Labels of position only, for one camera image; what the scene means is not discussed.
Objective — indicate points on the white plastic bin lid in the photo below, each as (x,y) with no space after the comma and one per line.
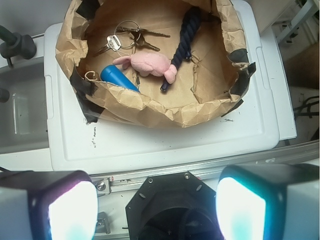
(263,119)

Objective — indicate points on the blue plastic cone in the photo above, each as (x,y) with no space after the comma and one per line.
(111,74)

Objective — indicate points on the aluminium frame rail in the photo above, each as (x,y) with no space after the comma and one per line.
(108,183)

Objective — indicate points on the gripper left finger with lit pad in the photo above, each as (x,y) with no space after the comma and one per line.
(47,205)

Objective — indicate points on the black clamp knob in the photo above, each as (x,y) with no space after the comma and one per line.
(15,44)

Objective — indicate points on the crumpled brown paper bag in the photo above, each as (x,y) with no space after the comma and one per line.
(212,83)

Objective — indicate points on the pink plush toy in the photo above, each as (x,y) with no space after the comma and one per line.
(149,63)

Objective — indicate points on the metal keys on ring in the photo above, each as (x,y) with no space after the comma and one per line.
(127,35)

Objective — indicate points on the black octagonal camera mount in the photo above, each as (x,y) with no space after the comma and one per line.
(175,206)

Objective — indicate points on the clear plastic bin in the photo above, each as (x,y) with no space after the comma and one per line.
(23,107)

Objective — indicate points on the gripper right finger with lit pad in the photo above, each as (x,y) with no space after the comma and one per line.
(269,202)

